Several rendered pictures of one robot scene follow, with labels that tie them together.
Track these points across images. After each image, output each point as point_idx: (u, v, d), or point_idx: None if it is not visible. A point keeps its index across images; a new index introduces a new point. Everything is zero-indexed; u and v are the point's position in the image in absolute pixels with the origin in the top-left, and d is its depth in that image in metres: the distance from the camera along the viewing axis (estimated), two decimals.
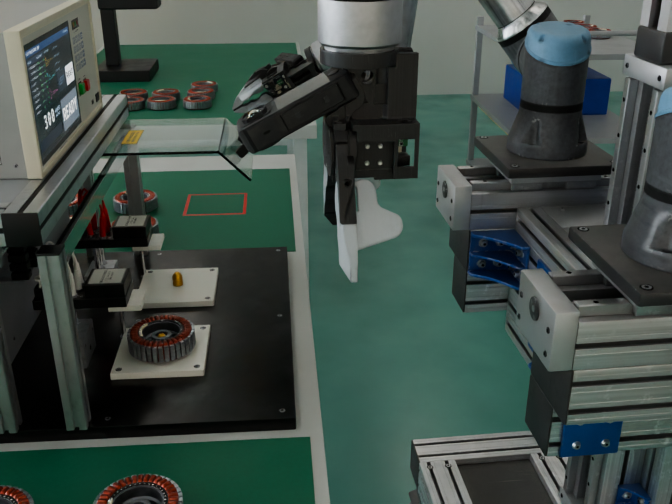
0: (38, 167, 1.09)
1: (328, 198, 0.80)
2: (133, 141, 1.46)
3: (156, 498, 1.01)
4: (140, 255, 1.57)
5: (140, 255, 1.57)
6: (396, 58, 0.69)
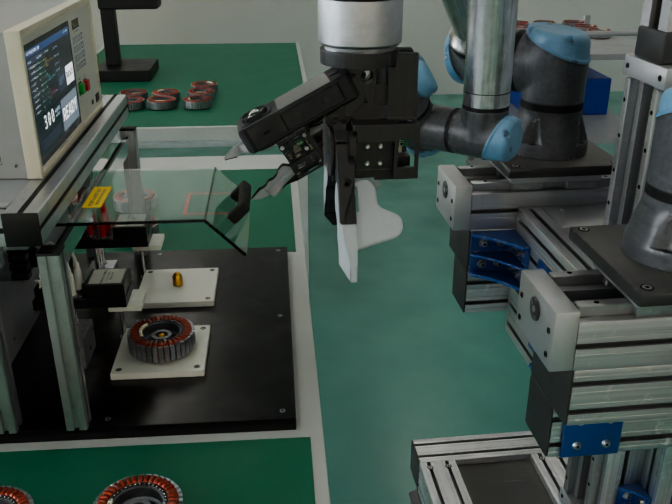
0: (38, 167, 1.09)
1: (328, 198, 0.80)
2: (97, 204, 1.15)
3: (156, 498, 1.00)
4: (140, 255, 1.57)
5: (140, 255, 1.57)
6: (396, 58, 0.69)
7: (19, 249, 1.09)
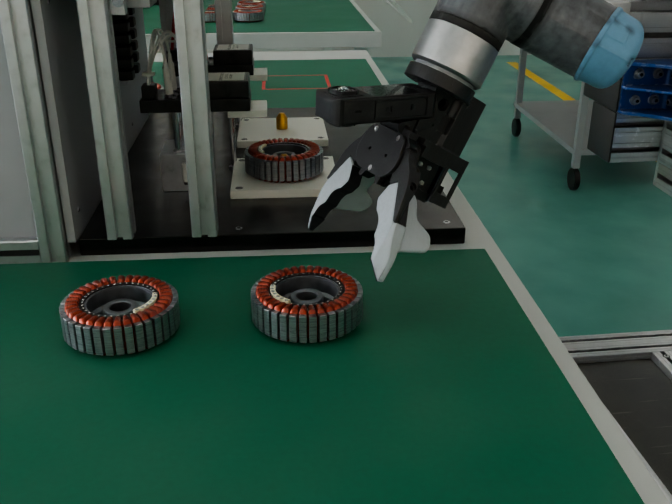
0: None
1: (329, 201, 0.81)
2: None
3: (324, 291, 0.80)
4: None
5: None
6: (471, 100, 0.76)
7: (139, 7, 0.89)
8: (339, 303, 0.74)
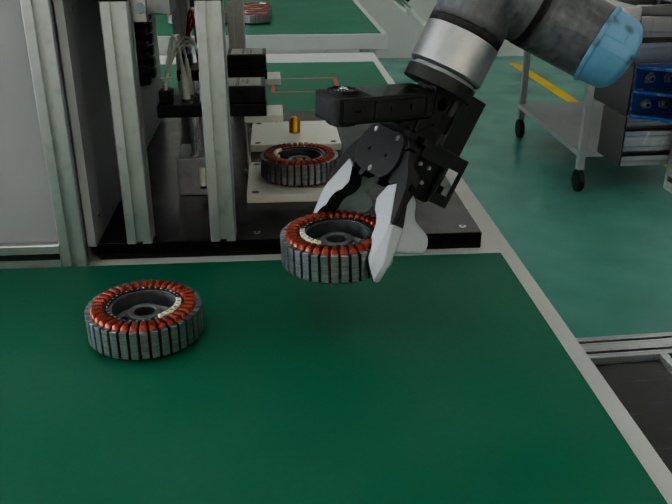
0: None
1: (329, 203, 0.81)
2: None
3: (353, 235, 0.80)
4: None
5: None
6: (470, 100, 0.76)
7: (159, 14, 0.90)
8: (370, 243, 0.74)
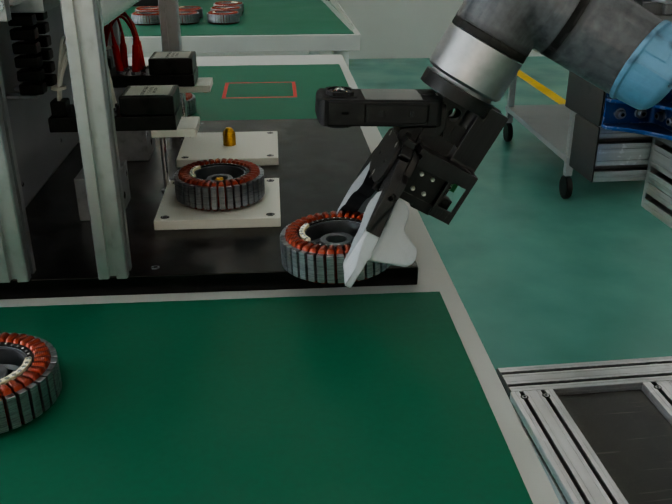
0: None
1: (349, 203, 0.80)
2: None
3: None
4: None
5: None
6: (488, 112, 0.71)
7: (32, 12, 0.76)
8: None
